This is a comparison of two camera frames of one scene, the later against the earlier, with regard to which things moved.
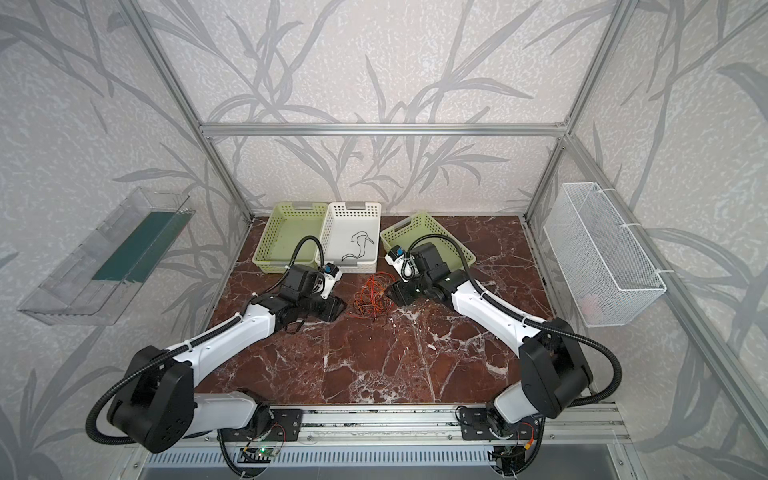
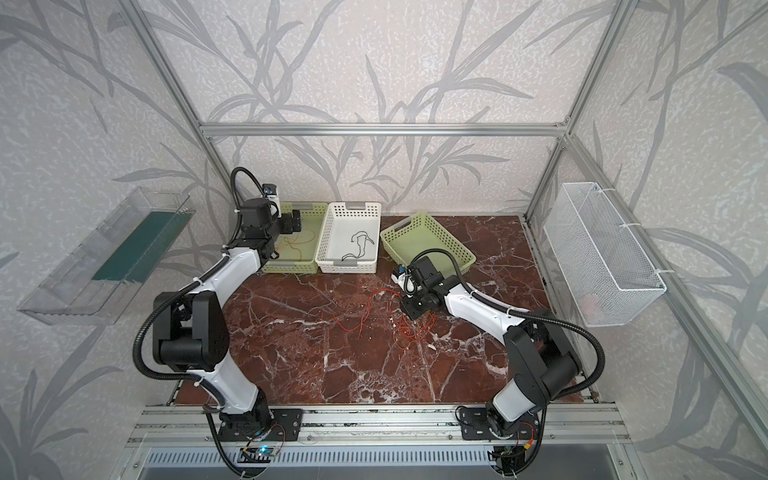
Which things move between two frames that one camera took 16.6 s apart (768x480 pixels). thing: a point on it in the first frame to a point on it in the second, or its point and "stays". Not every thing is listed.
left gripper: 323,306 to 291,222
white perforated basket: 349,237 stays
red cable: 370,301 to 407,330
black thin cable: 361,241 stays
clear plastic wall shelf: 106,273 stays
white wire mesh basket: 605,276 stays
